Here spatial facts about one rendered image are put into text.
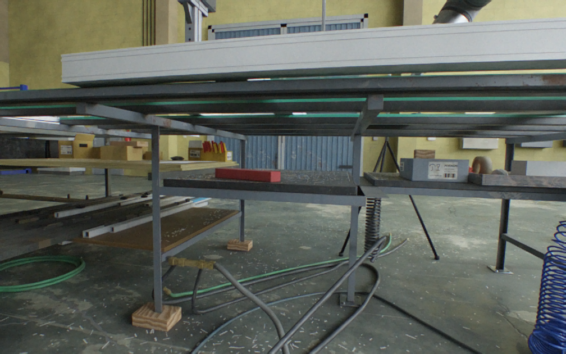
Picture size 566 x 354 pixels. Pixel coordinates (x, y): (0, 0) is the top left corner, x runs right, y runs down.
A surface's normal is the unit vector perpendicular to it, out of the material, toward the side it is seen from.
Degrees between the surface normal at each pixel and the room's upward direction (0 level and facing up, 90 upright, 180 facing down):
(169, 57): 90
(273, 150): 90
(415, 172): 90
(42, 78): 90
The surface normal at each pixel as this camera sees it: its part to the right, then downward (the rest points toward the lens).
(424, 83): -0.20, 0.07
